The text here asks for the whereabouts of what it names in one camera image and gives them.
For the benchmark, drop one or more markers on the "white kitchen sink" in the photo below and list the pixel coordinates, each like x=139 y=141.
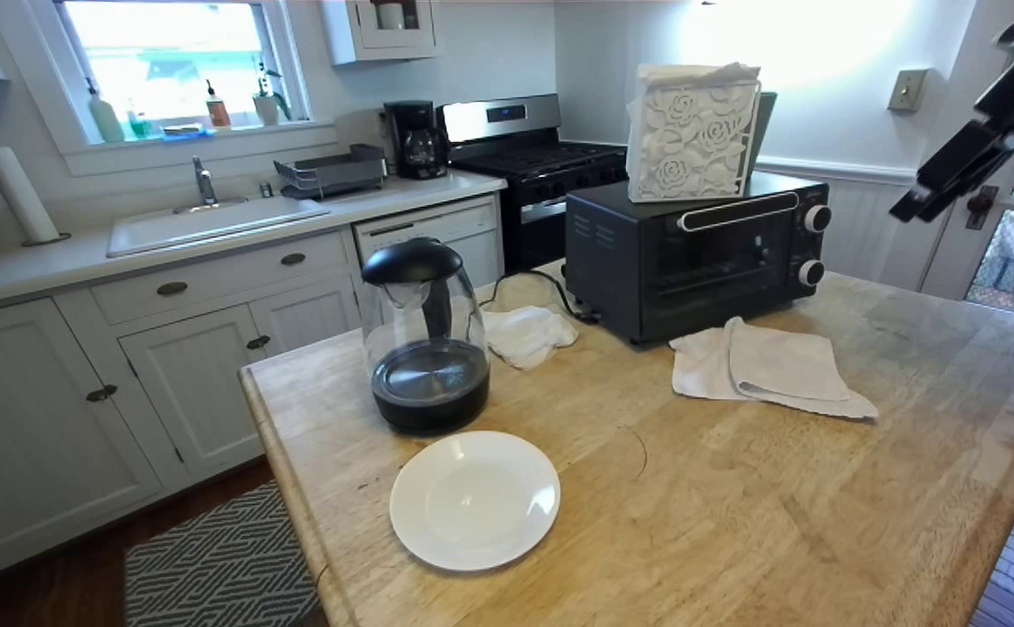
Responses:
x=214 y=224

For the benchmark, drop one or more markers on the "small crumpled white cloth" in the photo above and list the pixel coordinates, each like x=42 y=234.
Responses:
x=523 y=335

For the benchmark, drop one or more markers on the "black toaster oven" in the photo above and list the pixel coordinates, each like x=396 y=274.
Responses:
x=646 y=264

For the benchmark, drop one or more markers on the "white textured box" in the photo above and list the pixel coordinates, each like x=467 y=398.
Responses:
x=692 y=134

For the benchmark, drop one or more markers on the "white pitcher with brush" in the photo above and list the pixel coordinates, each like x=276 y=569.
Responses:
x=267 y=105

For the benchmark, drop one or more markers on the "white wall cabinet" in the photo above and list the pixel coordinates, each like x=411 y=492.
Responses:
x=378 y=28

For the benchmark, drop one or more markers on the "glass kettle with black lid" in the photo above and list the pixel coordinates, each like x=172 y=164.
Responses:
x=426 y=386

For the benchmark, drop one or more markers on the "grey patterned floor mat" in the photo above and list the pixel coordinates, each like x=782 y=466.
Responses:
x=221 y=569

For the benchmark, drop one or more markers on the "black coffee maker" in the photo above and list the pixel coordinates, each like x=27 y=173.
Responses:
x=415 y=141

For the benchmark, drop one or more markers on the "white soap bottle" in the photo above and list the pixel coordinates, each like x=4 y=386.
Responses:
x=102 y=121

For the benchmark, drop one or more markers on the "kitchen window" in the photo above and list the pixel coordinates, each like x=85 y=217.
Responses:
x=161 y=55

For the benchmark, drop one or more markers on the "grey dish rack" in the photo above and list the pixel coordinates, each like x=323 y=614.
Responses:
x=331 y=173

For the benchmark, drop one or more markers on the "white cloth towel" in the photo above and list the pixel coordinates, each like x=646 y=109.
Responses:
x=785 y=367

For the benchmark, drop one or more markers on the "white dishwasher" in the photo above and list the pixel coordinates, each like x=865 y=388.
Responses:
x=447 y=232

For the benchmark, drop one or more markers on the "white base cabinets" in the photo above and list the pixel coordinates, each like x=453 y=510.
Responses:
x=55 y=430

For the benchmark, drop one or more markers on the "metal faucet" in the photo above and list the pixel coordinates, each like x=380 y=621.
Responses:
x=203 y=184

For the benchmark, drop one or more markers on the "wall light switch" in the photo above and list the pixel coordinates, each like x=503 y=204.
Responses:
x=908 y=90

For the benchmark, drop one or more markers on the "black and steel stove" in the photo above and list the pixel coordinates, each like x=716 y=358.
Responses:
x=540 y=174

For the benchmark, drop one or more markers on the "orange soap bottle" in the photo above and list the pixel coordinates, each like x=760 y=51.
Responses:
x=216 y=109

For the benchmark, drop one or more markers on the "round white plate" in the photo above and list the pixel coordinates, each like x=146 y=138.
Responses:
x=472 y=504

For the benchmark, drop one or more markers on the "white paper towel roll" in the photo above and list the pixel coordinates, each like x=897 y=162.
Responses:
x=22 y=194

